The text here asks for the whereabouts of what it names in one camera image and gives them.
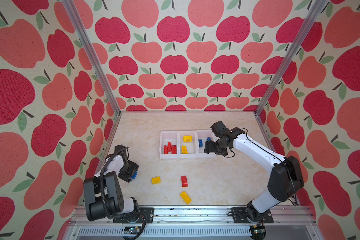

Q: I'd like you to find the yellow lego brick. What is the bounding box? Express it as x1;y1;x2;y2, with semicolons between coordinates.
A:
181;146;188;154
152;176;161;185
180;191;192;205

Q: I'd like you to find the white three-compartment bin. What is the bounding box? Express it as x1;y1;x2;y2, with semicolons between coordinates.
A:
159;130;217;159

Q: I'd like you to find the red lego brick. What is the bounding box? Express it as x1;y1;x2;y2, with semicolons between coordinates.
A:
181;176;188;188
171;145;177;155
164;142;172;155

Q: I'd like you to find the yellow lego brick bottom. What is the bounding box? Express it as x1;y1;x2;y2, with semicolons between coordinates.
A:
180;191;192;205

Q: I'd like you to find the yellow ring lego piece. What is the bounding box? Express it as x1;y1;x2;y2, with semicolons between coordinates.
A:
183;135;193;143

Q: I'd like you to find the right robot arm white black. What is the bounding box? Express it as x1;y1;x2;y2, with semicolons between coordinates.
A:
204;121;305;223

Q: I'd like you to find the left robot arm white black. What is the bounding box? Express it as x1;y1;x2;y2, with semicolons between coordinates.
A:
84;155;139;222

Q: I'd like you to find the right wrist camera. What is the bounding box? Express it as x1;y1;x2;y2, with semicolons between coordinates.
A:
211;121;230;138

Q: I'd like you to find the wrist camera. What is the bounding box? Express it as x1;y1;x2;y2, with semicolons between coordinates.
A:
114;145;129;159
211;121;230;138

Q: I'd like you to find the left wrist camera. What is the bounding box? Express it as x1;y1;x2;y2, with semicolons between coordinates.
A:
114;145;129;159

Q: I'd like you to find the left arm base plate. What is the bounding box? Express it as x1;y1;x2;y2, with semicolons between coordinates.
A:
113;208;155;224

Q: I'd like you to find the aluminium front rail frame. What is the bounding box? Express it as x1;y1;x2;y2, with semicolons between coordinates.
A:
62;206;324;240

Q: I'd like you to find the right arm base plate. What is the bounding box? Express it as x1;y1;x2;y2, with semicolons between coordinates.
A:
227;208;274;224

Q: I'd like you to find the right aluminium corner post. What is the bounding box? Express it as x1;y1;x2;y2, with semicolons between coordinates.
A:
254;0;329;117

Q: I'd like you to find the aluminium corner post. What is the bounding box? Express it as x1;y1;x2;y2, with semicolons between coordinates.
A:
254;0;329;117
62;1;122;117

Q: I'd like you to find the left aluminium corner post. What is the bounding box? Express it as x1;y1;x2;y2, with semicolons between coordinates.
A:
62;1;122;117

